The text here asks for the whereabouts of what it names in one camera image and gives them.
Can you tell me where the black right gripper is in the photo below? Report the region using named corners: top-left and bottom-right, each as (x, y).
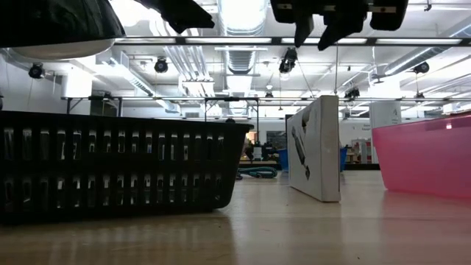
top-left (270, 0), bottom-right (409, 52)

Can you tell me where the white product box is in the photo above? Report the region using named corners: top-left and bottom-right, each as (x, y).
top-left (286, 95), bottom-right (341, 203)

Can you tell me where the blue plastic basket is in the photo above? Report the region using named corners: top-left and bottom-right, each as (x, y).
top-left (277, 146), bottom-right (348, 172)

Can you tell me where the teal cable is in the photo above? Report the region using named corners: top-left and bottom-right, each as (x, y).
top-left (238, 166), bottom-right (279, 180)

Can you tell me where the black plastic basket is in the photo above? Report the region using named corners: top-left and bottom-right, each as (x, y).
top-left (0, 110), bottom-right (255, 226)

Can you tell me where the pink translucent plastic bin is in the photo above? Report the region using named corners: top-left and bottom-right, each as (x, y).
top-left (371, 113), bottom-right (471, 202)

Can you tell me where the white room column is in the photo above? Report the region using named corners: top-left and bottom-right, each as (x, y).
top-left (369, 101), bottom-right (403, 130)

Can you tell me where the dark background equipment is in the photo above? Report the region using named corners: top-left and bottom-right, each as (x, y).
top-left (242, 139), bottom-right (279, 163)

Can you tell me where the silver ceiling air duct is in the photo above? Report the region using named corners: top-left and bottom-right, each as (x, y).
top-left (216, 0), bottom-right (269, 115)

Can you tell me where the black background rig frame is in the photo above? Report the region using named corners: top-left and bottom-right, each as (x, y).
top-left (65, 96), bottom-right (123, 121)

